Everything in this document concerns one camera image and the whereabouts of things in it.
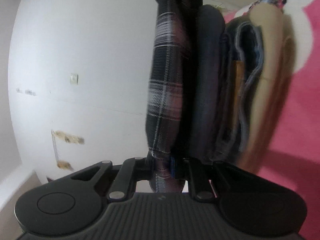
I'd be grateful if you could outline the grey hoodie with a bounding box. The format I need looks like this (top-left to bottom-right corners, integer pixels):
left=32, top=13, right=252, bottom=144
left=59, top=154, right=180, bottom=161
left=234, top=21, right=264, bottom=152

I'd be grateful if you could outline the black white plaid shirt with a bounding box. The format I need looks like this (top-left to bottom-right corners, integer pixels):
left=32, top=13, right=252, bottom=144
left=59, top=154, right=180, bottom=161
left=145, top=0, right=203, bottom=193

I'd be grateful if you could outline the pink floral bed blanket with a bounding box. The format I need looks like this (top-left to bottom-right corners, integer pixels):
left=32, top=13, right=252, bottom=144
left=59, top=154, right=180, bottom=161
left=227, top=0, right=319, bottom=213

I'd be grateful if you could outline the beige garment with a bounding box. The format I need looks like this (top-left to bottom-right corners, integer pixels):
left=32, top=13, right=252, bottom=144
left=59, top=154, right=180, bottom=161
left=237, top=3, right=296, bottom=174

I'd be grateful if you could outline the dark grey garment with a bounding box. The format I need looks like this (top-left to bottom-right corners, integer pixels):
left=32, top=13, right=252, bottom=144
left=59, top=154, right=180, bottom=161
left=190, top=5, right=233, bottom=164

